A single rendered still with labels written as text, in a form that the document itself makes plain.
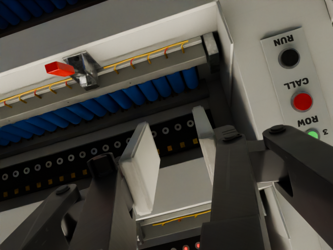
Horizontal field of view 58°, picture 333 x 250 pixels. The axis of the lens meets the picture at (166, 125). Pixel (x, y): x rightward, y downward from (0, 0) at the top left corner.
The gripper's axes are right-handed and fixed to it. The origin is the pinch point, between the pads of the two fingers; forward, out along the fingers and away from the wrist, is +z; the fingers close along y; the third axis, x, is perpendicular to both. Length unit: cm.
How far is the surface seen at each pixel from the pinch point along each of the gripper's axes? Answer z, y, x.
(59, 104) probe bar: 20.0, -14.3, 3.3
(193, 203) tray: 11.0, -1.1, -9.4
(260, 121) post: 12.4, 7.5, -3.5
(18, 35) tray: 17.8, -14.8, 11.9
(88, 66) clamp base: 16.5, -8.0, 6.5
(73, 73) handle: 12.7, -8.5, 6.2
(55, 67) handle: 9.7, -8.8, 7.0
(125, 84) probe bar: 19.9, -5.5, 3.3
